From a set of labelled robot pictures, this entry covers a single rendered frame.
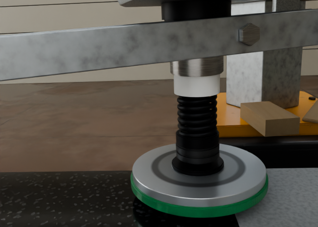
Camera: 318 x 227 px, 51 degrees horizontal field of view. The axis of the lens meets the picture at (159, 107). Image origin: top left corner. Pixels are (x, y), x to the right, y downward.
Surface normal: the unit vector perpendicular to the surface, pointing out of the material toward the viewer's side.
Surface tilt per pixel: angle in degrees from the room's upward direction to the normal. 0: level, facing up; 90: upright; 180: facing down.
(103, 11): 90
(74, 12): 90
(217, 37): 90
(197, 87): 90
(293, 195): 0
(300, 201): 0
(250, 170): 0
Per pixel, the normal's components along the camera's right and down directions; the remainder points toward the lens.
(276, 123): 0.11, 0.25
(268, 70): 0.47, 0.20
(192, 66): -0.25, 0.25
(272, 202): -0.04, -0.97
